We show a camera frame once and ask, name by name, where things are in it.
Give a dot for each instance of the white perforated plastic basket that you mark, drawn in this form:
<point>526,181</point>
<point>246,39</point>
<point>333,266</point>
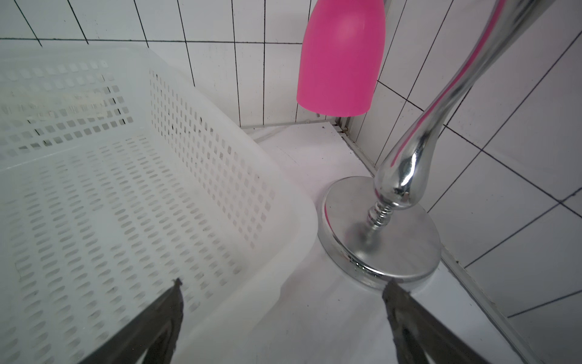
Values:
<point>118,179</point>

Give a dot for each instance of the pink plastic wine glass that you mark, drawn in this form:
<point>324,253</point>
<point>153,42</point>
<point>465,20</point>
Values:
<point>341,57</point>

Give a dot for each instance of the silver metal glass rack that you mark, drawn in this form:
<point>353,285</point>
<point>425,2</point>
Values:
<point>373,228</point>

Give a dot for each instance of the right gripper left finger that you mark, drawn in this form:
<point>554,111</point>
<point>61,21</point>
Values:
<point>151,337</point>

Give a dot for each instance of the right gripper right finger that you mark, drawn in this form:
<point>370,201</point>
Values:
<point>418,336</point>

